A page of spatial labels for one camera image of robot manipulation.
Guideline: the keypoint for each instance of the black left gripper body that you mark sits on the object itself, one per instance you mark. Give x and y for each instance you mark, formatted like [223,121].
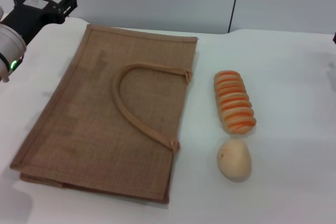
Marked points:
[29,16]

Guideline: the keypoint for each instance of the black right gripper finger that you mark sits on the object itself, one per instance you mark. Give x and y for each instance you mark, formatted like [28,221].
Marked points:
[334,37]

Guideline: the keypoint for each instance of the orange striped bread roll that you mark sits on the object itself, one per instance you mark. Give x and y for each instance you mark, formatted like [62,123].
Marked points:
[233,103]

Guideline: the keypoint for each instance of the brown jute tote bag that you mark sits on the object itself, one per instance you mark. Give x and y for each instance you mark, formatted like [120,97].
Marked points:
[105,119]

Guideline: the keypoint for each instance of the round beige egg yolk pastry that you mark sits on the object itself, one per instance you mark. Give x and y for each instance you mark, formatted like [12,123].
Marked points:
[235,161]

